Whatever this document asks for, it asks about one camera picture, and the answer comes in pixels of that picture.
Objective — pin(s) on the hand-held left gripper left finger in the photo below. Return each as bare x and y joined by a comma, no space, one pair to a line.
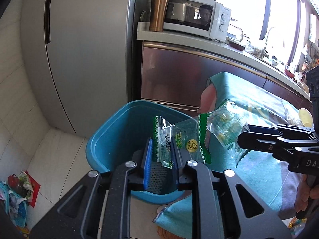
148,163

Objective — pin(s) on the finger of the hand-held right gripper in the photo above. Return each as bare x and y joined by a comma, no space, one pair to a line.
256,142
264,129

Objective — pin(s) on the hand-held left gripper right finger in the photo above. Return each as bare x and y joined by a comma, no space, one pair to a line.
177,160

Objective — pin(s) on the clear wrapper with yellow sticker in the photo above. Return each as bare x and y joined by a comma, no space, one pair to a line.
190,143

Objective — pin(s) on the clear green wrapper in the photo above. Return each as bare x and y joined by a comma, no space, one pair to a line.
224,124

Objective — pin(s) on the blue plastic bin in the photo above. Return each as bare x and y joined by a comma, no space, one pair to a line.
117,134

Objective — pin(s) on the person's right hand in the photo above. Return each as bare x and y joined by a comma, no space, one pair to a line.
302,193

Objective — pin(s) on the teal patterned blanket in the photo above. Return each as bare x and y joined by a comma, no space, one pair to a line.
254,174

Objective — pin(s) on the pale yellow round piece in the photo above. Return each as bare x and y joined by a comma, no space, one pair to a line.
306,118

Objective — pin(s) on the yellow packet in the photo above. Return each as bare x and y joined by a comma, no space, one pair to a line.
297,223

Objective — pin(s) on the clear plastic bag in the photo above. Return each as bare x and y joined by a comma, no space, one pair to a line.
253,48

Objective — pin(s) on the kitchen counter cabinet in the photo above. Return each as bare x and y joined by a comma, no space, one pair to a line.
174,74

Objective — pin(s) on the dark red bowl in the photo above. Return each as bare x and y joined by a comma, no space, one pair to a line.
236,44

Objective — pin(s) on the metal faucet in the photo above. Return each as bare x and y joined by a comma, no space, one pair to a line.
268,39

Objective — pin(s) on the glass kettle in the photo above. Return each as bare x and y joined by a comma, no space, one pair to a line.
234,33

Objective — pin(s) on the white microwave oven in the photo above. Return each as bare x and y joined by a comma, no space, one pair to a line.
221,22

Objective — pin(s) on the heap of colourful packaging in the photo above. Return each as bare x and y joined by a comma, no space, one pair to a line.
20,191

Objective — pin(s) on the grey refrigerator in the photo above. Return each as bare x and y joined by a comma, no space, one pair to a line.
87,42

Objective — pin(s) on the copper travel tumbler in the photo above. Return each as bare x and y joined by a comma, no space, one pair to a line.
157,15

